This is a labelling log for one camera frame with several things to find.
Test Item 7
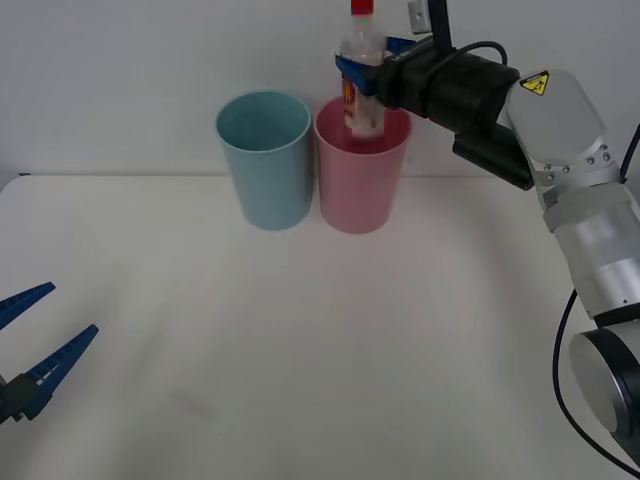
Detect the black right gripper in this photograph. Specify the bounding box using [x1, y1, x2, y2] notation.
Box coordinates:
[334, 35, 442, 120]

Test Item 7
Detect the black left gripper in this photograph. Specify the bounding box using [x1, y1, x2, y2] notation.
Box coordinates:
[0, 281, 100, 426]

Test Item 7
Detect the clear bottle with red cap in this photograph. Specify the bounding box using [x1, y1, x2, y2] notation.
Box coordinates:
[333, 0, 387, 142]

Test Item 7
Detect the pink plastic bin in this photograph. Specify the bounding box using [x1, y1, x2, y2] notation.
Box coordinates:
[313, 97, 414, 235]

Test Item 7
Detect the pale blue plastic bin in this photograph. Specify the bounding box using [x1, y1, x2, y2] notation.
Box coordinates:
[215, 89, 312, 232]

